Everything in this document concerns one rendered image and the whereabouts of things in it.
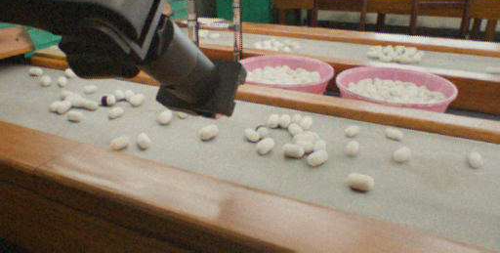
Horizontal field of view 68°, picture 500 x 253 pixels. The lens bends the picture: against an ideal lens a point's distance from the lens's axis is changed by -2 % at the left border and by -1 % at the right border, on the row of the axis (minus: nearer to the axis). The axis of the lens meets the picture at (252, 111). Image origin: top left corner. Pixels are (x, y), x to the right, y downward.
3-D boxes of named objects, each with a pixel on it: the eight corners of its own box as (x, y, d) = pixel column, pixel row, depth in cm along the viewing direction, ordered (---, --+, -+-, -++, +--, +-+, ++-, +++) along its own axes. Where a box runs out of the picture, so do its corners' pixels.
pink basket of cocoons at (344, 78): (450, 155, 75) (460, 111, 72) (320, 131, 86) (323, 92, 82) (447, 108, 98) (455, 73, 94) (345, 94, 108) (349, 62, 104)
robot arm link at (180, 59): (161, 59, 33) (174, 3, 35) (99, 62, 35) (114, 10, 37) (196, 89, 39) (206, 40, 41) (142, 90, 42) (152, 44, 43)
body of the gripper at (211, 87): (178, 61, 49) (145, 30, 43) (248, 68, 45) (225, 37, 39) (162, 106, 48) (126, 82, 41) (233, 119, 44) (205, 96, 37)
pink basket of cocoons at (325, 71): (337, 123, 89) (341, 85, 86) (226, 121, 91) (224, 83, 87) (324, 86, 114) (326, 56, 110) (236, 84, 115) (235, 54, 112)
